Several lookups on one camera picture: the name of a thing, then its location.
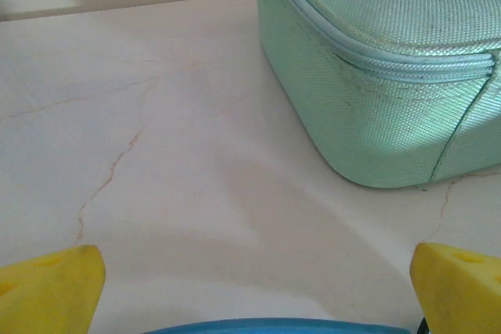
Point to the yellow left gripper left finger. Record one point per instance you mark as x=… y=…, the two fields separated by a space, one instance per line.
x=47 y=291

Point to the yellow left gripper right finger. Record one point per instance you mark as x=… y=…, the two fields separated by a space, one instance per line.
x=458 y=295

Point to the blue tube stethoscope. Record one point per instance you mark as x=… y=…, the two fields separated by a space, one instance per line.
x=274 y=327

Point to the mint green zippered case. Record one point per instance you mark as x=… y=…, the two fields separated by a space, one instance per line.
x=383 y=76

